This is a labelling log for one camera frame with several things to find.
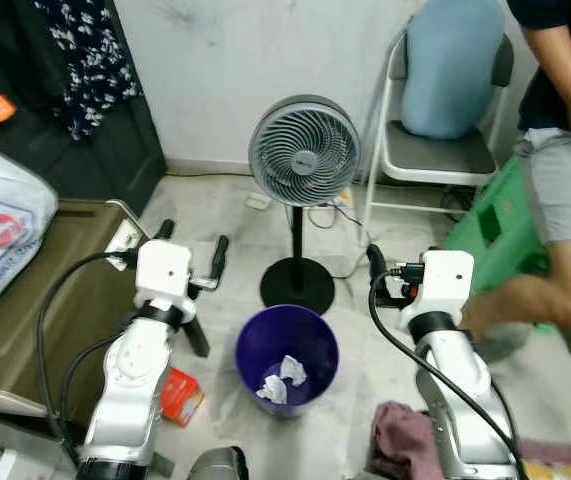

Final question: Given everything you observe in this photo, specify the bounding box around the grey pedestal fan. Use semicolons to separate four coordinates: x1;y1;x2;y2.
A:
247;94;364;317

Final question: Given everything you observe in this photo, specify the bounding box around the navy white floral garment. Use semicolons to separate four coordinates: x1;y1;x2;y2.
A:
31;0;146;143

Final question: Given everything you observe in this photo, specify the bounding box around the red white small box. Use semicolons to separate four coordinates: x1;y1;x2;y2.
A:
157;366;207;429

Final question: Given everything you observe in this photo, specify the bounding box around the brown folding table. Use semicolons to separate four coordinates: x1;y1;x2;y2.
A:
0;197;213;479

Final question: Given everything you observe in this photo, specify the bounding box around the black cabinet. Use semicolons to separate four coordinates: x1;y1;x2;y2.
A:
0;0;168;216

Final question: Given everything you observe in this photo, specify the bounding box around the grey left robot leg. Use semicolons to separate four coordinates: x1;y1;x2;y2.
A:
187;445;252;480

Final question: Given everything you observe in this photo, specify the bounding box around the white printed plastic bag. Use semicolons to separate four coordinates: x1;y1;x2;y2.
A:
0;138;59;329

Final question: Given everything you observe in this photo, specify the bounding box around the crumpled white paper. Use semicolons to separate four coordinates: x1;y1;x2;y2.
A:
279;354;309;387
254;372;289;406

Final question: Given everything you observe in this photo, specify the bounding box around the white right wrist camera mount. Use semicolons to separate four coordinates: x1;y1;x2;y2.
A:
398;250;477;333

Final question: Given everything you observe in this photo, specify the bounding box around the person in grey shorts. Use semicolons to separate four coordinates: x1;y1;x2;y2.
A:
460;0;571;369

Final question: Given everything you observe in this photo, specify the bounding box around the white power strip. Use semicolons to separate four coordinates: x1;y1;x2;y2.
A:
320;188;363;217
244;192;273;212

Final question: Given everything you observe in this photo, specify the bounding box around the green plastic stool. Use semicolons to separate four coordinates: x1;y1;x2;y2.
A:
443;153;558;301

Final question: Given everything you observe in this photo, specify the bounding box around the purple waste bin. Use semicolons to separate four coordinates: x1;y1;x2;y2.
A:
234;304;341;418

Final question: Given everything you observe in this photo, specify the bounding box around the white grey folding chair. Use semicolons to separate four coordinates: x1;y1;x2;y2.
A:
362;25;518;241

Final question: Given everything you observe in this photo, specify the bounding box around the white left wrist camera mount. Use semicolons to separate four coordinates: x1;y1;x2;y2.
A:
133;239;196;313

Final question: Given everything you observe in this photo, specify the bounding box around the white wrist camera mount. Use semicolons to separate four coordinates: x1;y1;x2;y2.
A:
398;250;477;333
133;239;196;313

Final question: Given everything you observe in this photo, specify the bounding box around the blue cushion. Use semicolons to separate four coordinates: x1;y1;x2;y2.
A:
401;0;507;141

